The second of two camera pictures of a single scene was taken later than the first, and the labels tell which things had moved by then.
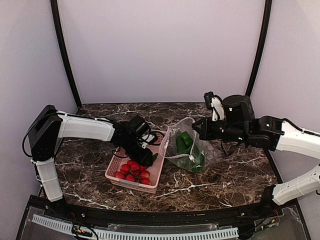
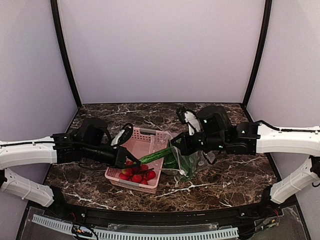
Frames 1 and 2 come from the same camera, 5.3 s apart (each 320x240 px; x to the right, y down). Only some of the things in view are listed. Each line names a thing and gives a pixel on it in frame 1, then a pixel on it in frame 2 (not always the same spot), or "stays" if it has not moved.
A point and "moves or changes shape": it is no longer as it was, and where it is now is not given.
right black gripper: [206, 128] -> [185, 143]
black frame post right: [268, 8] stays
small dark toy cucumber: [154, 157] moves or changes shape
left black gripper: [144, 157] -> [120, 157]
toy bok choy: [190, 158] -> [181, 166]
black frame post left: [55, 13] stays
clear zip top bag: [183, 147] moves or changes shape
